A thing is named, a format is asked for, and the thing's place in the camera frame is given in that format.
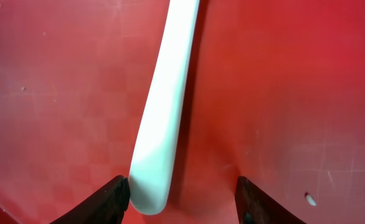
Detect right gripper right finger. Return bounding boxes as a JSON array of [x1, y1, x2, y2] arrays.
[[235, 176, 305, 224]]

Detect red serving tray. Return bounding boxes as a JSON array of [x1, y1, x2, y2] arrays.
[[0, 0, 365, 223]]

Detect white plastic spoon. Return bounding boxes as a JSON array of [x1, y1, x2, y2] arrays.
[[128, 0, 200, 215]]

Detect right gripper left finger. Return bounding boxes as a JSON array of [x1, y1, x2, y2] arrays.
[[51, 175, 130, 224]]

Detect white rice grains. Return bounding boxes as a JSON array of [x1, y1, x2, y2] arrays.
[[305, 192, 317, 207]]

